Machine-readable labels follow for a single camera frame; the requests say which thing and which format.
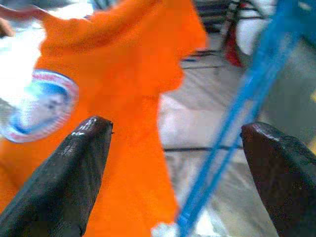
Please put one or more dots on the red hanging cloth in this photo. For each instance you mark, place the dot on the red hanging cloth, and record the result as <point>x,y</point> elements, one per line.
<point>233,49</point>

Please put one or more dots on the orange t-shirt with round badge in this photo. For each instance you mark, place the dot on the orange t-shirt with round badge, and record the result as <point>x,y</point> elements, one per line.
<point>128,74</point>

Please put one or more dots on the blue plastic clothes hanger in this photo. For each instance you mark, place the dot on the blue plastic clothes hanger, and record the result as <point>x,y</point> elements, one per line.
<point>247,98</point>

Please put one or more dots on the grey-green leather sofa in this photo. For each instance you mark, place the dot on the grey-green leather sofa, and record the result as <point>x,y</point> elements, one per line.
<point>291,98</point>

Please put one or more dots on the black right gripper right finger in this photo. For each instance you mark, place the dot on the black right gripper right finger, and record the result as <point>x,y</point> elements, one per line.
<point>286,185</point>

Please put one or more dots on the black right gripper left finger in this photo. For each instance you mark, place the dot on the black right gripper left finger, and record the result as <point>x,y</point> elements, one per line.
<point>56,187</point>

